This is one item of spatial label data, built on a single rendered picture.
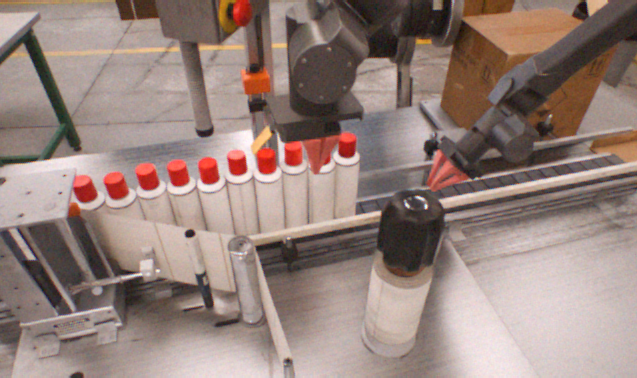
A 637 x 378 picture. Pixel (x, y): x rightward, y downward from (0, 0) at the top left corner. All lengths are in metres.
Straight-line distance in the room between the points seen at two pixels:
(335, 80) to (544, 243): 0.77
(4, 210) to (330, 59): 0.49
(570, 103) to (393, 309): 0.86
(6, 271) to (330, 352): 0.49
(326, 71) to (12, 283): 0.55
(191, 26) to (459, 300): 0.63
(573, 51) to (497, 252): 0.42
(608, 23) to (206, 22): 0.61
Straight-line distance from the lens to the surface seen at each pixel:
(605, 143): 1.47
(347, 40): 0.39
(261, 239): 0.87
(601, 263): 1.10
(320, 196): 0.84
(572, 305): 1.00
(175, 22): 0.70
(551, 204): 1.16
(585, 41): 0.87
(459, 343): 0.80
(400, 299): 0.63
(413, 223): 0.54
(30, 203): 0.70
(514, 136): 0.86
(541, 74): 0.89
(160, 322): 0.83
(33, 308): 0.80
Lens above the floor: 1.55
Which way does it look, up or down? 42 degrees down
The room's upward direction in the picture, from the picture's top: straight up
